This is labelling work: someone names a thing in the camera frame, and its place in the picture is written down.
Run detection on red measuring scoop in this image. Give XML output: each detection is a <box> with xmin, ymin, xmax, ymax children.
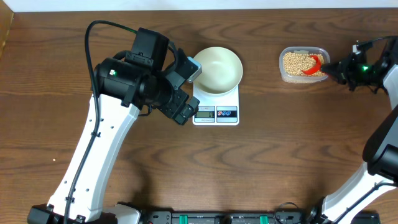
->
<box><xmin>302</xmin><ymin>55</ymin><xmax>322</xmax><ymax>76</ymax></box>

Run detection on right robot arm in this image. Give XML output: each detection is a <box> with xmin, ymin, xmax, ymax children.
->
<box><xmin>307</xmin><ymin>35</ymin><xmax>397</xmax><ymax>223</ymax></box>

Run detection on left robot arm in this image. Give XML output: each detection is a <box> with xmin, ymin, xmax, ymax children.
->
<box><xmin>27</xmin><ymin>28</ymin><xmax>201</xmax><ymax>223</ymax></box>

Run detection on white digital kitchen scale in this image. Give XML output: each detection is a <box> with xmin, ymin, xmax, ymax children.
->
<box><xmin>192</xmin><ymin>85</ymin><xmax>239</xmax><ymax>126</ymax></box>

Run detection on cream bowl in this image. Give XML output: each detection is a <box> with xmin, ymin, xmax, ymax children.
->
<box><xmin>193</xmin><ymin>47</ymin><xmax>243</xmax><ymax>95</ymax></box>

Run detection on clear plastic container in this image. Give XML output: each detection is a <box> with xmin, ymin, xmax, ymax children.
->
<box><xmin>279</xmin><ymin>47</ymin><xmax>330</xmax><ymax>84</ymax></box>

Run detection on soybeans in container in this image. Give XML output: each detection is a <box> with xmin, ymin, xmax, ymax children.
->
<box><xmin>282</xmin><ymin>52</ymin><xmax>325</xmax><ymax>77</ymax></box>

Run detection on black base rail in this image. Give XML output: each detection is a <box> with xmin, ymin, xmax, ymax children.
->
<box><xmin>93</xmin><ymin>202</ymin><xmax>382</xmax><ymax>224</ymax></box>

